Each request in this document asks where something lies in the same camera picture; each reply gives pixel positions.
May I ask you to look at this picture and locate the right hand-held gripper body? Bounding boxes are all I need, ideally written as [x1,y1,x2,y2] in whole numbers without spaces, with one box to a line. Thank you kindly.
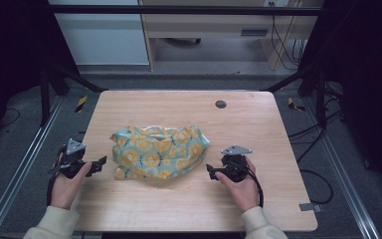
[220,143,254,183]

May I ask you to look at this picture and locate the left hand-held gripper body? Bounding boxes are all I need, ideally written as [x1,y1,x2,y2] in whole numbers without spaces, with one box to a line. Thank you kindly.
[51,138,94,180]

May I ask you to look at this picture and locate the teal cloth with orange print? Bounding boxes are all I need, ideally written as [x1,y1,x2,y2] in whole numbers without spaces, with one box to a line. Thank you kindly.
[109,124,211,181]

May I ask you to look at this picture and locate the person's left hand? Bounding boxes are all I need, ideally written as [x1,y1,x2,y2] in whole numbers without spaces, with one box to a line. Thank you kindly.
[50,152,94,211]

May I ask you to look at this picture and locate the person's right hand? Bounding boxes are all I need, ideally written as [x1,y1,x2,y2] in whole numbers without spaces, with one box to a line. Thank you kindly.
[214,156,261,214]

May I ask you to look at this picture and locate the yellow and black floor tape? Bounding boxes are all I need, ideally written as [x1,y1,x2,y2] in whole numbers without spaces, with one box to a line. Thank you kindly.
[74,95,90,115]

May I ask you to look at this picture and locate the grey clip on table edge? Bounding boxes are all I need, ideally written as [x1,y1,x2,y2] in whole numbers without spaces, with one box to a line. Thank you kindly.
[298,202,323,214]

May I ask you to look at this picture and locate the white cabinet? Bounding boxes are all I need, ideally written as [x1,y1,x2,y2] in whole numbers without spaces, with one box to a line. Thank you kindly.
[48,0,151,67]

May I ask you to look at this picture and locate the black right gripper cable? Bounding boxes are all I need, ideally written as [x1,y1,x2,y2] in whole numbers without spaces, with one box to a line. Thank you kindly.
[245,165,266,209]

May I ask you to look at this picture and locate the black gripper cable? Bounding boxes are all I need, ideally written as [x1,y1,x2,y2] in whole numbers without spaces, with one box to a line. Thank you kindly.
[245,165,266,209]
[46,144,68,207]

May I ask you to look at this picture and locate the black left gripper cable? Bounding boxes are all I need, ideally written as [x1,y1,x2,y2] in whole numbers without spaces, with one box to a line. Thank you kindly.
[46,144,68,207]

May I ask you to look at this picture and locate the aluminium floor rail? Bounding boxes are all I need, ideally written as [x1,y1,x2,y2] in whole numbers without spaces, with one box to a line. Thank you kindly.
[302,96,382,239]
[0,95,66,239]

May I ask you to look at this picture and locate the black metal frame stand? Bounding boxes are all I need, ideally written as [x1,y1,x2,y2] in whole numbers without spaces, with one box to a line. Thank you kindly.
[39,63,108,127]
[262,63,329,128]

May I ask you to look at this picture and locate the thin black floor cable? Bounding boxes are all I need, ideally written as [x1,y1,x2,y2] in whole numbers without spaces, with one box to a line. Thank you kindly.
[0,108,22,129]

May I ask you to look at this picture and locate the yellow-handled tool right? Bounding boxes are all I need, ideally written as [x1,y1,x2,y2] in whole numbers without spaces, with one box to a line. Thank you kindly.
[286,97,306,113]

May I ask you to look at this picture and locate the bundle of black floor cables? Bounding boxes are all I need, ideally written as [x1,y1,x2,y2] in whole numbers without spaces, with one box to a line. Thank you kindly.
[287,96,345,164]

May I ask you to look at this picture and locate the black looped floor cable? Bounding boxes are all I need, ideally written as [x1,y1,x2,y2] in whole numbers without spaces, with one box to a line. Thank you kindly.
[298,168,334,205]

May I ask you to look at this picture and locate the black hanging desk cables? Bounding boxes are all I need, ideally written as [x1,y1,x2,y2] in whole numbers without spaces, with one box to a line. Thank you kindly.
[268,1,309,72]

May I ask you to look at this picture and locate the black horizontal frame bar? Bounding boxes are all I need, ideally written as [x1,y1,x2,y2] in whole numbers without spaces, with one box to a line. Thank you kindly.
[48,4,323,17]

